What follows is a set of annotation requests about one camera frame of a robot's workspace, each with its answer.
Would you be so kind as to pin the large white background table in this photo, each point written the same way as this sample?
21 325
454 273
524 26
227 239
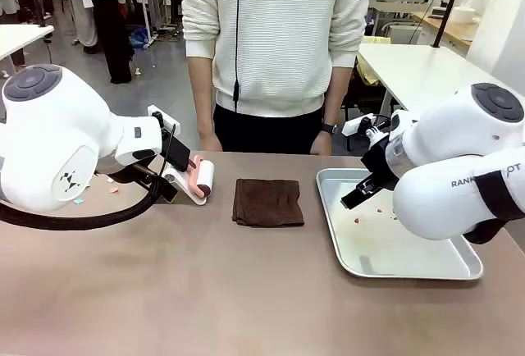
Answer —
418 73

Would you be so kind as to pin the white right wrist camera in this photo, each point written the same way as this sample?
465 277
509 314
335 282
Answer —
357 125

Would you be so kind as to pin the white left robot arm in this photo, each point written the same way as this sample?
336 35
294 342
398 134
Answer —
61 134

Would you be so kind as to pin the bystander in grey trousers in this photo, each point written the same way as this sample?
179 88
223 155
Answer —
84 15

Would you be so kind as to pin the blue paper scrap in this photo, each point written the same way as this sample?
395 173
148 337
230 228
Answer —
78 201

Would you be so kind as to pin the small white background table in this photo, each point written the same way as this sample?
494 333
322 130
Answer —
20 38

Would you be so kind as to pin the silver metal tray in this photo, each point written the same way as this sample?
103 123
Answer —
369 249

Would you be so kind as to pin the white round container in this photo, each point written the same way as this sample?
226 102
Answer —
463 15

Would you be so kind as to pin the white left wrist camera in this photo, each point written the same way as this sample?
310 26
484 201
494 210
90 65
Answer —
164 117

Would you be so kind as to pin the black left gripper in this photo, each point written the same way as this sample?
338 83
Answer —
177 154

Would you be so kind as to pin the person's right hand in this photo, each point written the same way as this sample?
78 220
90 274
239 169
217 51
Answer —
210 142

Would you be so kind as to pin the black trousers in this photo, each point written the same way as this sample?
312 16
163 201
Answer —
266 132

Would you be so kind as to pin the person's left hand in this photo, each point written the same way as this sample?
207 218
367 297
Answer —
322 144

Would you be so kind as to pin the blue plastic bag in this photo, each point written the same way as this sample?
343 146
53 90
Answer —
139 39

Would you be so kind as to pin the white folding stand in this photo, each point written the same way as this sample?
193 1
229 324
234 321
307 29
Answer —
180 181

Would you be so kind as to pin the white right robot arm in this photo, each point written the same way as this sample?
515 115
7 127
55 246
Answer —
451 167

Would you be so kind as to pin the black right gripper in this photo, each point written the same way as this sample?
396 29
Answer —
381 165

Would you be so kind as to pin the black wristwatch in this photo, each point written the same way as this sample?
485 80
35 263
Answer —
329 128

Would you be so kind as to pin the wooden top workbench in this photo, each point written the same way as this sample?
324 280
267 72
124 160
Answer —
451 28

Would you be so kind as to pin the dark brown cloth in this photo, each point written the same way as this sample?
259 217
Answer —
266 202

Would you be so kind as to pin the bystander in black trousers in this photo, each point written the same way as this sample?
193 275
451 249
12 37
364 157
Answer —
117 24

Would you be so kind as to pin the orange paper scrap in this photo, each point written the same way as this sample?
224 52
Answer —
114 188

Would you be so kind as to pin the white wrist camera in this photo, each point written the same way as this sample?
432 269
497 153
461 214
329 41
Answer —
164 117
357 125

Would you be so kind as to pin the person's right forearm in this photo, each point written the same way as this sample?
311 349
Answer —
202 93

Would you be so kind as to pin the person's left forearm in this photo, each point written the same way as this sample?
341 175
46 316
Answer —
337 97

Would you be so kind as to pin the black tripod pole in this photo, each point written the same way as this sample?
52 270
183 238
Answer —
449 3

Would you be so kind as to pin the white knit sweater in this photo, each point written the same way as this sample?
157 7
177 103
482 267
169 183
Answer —
279 32

